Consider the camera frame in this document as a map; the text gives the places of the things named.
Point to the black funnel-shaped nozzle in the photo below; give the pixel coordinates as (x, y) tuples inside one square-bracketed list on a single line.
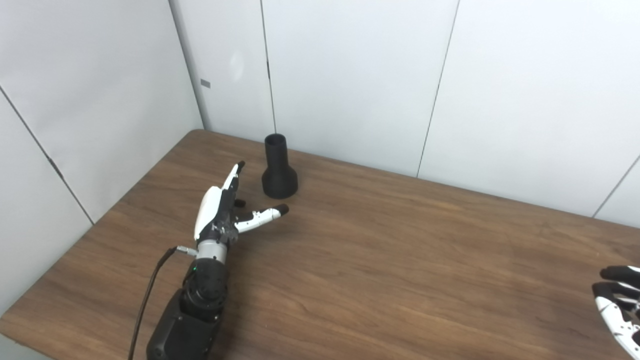
[(279, 175)]

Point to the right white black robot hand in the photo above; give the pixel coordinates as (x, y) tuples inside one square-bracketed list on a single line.
[(622, 305)]

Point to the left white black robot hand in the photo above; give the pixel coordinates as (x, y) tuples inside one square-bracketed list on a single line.
[(212, 212)]

